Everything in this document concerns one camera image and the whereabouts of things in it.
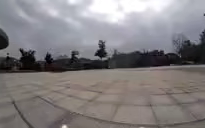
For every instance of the tall slender tree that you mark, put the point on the tall slender tree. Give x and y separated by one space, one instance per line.
101 50

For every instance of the small leaning tree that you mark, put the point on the small leaning tree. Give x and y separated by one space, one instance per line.
74 56

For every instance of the grey stone paved plaza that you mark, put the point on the grey stone paved plaza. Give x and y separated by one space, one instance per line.
103 96

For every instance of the dark low hedge row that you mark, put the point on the dark low hedge row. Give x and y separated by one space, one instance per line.
63 65

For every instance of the row of low buildings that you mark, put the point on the row of low buildings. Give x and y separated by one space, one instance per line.
143 59

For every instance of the small dark tree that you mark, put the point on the small dark tree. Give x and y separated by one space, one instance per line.
48 58

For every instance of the broad dark tree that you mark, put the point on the broad dark tree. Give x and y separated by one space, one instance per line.
27 58

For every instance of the clump of dark trees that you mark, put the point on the clump of dark trees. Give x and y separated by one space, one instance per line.
203 46

